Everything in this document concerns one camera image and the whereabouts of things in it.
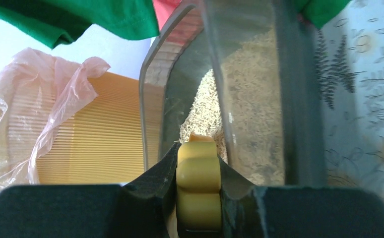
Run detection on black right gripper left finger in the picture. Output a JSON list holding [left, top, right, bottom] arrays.
[[0, 143, 180, 238]]

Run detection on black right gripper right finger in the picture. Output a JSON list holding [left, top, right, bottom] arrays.
[[220, 159, 384, 238]]

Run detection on yellow litter scoop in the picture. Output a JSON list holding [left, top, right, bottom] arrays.
[[176, 132, 222, 231]]

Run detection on yellow ribbed trash bin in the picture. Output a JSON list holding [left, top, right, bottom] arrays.
[[0, 71, 165, 185]]

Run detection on grey translucent litter box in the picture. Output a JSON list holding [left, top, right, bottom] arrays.
[[139, 0, 326, 186]]

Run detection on beige cat litter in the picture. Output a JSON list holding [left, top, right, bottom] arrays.
[[179, 30, 285, 185]]

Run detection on floral table mat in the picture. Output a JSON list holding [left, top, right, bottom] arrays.
[[315, 0, 384, 199]]

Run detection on green t-shirt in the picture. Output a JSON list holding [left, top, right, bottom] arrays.
[[0, 0, 352, 50]]

